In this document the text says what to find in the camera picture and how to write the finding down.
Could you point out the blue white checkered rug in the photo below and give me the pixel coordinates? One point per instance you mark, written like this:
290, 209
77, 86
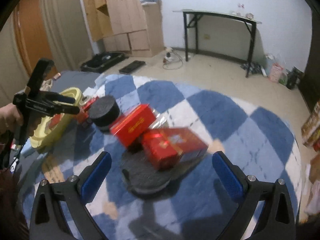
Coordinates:
256, 140

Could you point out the dark door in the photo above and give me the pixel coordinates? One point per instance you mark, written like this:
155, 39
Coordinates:
309, 84

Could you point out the pink bag on floor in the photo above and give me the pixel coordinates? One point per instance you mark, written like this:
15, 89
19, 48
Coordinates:
275, 72

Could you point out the yellow plastic basin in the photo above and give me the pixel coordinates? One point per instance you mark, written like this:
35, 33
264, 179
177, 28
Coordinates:
51, 129

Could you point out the person left hand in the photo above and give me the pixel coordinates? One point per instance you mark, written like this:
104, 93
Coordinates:
10, 118

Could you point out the black foam disc stack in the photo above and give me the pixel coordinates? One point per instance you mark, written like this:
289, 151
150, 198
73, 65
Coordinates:
144, 181

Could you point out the red box gold lettering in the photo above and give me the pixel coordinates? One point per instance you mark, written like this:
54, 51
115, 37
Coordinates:
130, 125

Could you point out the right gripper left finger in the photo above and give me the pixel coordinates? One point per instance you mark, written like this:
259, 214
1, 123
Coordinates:
47, 218

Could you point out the black foam cylinder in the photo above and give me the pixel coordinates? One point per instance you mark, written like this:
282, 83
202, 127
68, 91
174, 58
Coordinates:
104, 112

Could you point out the black case on floor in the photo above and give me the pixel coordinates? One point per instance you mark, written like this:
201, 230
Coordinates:
102, 62

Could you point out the wooden wardrobe cabinet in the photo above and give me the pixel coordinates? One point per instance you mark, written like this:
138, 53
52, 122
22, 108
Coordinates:
124, 25

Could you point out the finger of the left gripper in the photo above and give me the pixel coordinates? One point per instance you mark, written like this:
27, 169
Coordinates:
56, 97
54, 108

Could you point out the power strip with cables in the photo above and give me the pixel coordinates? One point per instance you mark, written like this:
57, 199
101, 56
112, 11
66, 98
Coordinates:
172, 60

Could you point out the red cigarette box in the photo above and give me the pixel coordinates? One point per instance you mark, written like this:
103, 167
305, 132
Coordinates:
168, 147

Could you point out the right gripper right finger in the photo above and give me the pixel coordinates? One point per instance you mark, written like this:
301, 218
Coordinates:
276, 220

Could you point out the black foam tray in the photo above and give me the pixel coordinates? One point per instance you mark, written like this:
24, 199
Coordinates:
132, 67

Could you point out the small red cigarette pack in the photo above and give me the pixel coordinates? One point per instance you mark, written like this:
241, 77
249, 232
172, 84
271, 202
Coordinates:
86, 112

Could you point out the grey bed sheet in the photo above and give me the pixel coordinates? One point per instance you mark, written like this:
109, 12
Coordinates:
87, 82

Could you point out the brown printed cardboard box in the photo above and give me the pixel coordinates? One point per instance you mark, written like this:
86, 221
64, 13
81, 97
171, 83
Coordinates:
310, 129

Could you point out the black folding table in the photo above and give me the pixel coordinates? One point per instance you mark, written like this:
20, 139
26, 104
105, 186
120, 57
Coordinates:
226, 36

